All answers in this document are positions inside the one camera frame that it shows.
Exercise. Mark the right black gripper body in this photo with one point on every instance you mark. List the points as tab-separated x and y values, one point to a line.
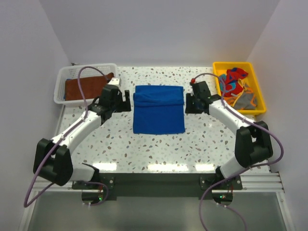
198	98

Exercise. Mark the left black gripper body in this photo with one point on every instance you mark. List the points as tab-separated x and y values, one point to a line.
119	99

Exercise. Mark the brown towel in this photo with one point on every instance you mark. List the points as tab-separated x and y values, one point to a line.
91	87

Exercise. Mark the blue towel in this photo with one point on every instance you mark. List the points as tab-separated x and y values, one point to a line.
64	97
158	110

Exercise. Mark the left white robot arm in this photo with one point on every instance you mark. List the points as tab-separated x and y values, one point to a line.
53	158

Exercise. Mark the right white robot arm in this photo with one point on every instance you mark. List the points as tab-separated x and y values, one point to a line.
252	142

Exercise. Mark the orange cloth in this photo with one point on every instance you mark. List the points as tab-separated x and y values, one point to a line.
246	88

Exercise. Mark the red and blue cloth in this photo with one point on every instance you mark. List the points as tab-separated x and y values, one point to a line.
233	82

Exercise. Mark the folded blue towel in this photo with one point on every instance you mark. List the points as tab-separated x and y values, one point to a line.
64	97

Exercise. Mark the grey cloth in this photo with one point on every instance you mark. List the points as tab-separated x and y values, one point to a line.
246	101

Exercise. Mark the white plastic laundry basket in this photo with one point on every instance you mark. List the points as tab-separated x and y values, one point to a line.
72	72

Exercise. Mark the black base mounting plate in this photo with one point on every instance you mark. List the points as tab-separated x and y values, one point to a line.
146	185

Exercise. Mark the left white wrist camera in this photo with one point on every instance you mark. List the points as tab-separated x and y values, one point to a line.
116	81

